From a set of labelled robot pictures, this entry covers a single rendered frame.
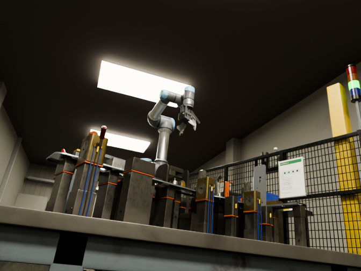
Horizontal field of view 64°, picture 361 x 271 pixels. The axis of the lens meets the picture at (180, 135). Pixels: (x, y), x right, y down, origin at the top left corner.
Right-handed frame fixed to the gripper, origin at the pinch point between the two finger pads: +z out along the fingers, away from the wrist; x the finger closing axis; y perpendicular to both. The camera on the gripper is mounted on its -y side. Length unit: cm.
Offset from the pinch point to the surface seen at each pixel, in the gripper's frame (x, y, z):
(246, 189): 28, -27, 35
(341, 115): 66, -90, -29
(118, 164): -5, 44, 33
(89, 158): 29, 75, 45
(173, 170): -7.1, 3.4, 25.2
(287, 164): 21, -89, 1
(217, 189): -2.5, -34.0, 30.5
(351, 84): 77, -85, -48
